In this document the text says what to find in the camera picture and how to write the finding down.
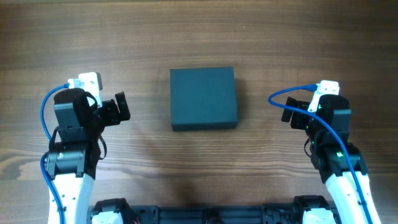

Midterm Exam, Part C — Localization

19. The right arm white wrist camera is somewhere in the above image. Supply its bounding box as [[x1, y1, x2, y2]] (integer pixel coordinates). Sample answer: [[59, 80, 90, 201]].
[[307, 80, 340, 113]]

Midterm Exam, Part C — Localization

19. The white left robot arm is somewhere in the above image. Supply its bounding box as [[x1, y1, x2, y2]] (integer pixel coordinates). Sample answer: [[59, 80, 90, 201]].
[[40, 88, 131, 223]]

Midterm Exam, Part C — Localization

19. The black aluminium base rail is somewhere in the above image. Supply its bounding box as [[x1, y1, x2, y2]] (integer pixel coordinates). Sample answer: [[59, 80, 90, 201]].
[[86, 195, 341, 224]]

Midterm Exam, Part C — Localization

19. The left arm white wrist camera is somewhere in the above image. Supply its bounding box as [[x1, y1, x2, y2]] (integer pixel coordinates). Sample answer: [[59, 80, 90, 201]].
[[68, 72, 103, 108]]

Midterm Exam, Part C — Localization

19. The arm white wrist camera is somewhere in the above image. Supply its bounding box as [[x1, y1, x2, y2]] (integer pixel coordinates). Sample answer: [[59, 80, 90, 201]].
[[68, 72, 103, 108], [307, 80, 340, 113]]

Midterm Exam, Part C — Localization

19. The dark green box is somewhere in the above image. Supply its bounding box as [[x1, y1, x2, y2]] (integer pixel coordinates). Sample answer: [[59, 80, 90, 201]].
[[170, 67, 239, 131]]

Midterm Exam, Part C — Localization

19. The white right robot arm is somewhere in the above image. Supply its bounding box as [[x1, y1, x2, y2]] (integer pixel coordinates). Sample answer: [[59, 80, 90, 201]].
[[281, 95, 381, 223]]

